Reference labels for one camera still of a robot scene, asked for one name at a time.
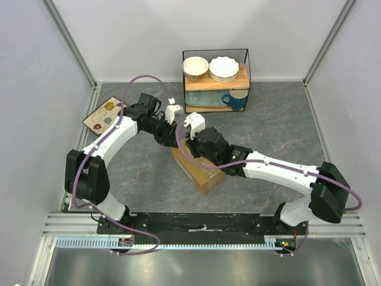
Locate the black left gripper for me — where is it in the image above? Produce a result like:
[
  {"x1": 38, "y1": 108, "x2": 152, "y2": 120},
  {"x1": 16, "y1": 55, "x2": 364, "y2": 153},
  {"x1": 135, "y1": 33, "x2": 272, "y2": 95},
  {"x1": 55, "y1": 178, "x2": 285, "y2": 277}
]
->
[{"x1": 142, "y1": 116, "x2": 177, "y2": 149}]

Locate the brown cardboard express box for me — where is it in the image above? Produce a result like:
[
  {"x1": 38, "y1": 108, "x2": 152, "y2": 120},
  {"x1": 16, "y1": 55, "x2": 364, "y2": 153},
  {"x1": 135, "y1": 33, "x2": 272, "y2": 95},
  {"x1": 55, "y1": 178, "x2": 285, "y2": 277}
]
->
[{"x1": 171, "y1": 148, "x2": 224, "y2": 195}]

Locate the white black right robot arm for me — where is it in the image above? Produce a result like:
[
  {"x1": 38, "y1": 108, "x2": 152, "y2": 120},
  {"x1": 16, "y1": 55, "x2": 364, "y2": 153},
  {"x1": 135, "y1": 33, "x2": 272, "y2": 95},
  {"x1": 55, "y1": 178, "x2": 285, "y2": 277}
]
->
[{"x1": 185, "y1": 128, "x2": 349, "y2": 235}]

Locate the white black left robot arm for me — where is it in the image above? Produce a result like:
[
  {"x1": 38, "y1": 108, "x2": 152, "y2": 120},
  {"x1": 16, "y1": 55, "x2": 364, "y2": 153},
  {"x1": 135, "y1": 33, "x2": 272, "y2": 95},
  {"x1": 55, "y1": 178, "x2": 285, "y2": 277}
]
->
[{"x1": 64, "y1": 93, "x2": 183, "y2": 234}]

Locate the pale green rectangular plate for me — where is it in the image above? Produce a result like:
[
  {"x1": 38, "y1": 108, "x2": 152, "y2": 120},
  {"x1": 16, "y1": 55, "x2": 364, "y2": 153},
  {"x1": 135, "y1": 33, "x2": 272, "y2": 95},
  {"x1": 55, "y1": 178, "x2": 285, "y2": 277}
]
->
[{"x1": 185, "y1": 91, "x2": 227, "y2": 107}]

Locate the blue mug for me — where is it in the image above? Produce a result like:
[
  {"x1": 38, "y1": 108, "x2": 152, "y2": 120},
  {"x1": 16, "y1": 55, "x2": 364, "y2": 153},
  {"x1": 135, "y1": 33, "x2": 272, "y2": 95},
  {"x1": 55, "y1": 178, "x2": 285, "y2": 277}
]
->
[{"x1": 221, "y1": 89, "x2": 248, "y2": 111}]

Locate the floral square coaster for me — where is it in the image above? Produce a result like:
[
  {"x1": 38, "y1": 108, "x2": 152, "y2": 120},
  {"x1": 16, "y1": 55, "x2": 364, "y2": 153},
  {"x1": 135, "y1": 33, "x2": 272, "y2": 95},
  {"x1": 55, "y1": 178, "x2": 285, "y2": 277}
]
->
[{"x1": 83, "y1": 97, "x2": 121, "y2": 136}]

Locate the cream ceramic bowl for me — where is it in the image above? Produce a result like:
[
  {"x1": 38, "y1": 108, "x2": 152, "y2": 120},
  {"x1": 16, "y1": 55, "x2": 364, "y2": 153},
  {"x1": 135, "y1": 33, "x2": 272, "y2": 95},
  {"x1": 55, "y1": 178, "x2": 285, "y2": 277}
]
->
[{"x1": 182, "y1": 56, "x2": 209, "y2": 82}]

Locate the white scalloped bowl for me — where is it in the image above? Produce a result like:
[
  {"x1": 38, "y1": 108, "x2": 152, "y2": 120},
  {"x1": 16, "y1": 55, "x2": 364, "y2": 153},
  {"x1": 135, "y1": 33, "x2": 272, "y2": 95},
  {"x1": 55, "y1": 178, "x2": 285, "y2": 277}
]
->
[{"x1": 209, "y1": 57, "x2": 240, "y2": 83}]

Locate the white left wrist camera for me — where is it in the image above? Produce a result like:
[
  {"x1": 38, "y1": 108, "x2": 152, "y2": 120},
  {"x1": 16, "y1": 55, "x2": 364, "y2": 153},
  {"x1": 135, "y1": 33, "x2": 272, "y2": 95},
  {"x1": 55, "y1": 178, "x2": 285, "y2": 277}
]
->
[{"x1": 164, "y1": 97, "x2": 184, "y2": 125}]

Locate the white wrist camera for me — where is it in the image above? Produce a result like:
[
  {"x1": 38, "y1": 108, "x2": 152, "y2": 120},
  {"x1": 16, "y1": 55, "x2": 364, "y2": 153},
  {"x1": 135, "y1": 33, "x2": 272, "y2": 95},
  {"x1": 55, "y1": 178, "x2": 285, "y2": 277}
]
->
[
  {"x1": 183, "y1": 112, "x2": 205, "y2": 140},
  {"x1": 164, "y1": 97, "x2": 184, "y2": 125}
]

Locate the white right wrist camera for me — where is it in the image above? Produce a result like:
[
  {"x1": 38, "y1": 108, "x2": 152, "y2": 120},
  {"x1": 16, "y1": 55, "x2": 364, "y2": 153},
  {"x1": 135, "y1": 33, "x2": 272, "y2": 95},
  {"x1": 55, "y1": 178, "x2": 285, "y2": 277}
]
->
[{"x1": 183, "y1": 112, "x2": 205, "y2": 140}]

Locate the black wire wooden shelf rack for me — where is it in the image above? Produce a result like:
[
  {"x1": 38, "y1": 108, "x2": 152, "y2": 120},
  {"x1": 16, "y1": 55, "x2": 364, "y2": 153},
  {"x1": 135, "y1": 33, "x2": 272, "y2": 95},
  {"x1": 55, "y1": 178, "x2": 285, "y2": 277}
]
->
[{"x1": 182, "y1": 48, "x2": 251, "y2": 113}]

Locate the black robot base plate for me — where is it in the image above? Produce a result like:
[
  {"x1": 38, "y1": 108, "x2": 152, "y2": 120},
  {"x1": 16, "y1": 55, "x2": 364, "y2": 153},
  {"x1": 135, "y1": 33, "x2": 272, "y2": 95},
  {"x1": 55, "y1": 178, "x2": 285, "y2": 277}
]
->
[{"x1": 96, "y1": 212, "x2": 309, "y2": 245}]

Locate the grey slotted cable duct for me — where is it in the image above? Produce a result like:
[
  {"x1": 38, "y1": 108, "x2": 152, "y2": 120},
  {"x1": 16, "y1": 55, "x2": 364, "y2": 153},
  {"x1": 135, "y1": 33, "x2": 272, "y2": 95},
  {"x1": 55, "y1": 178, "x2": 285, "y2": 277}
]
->
[{"x1": 55, "y1": 237, "x2": 295, "y2": 251}]

